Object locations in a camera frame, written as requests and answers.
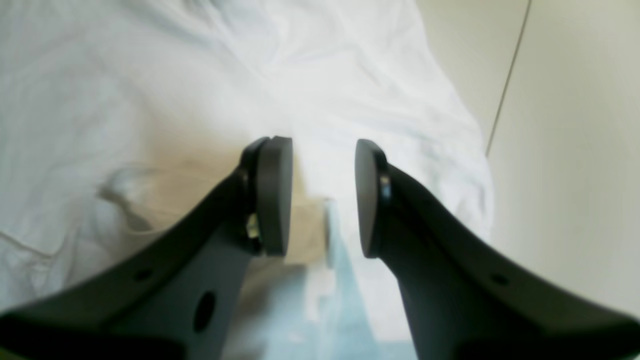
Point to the white T-shirt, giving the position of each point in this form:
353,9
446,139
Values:
119,116

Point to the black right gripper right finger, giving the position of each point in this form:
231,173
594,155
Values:
464,300

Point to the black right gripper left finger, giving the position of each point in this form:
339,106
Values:
174,299

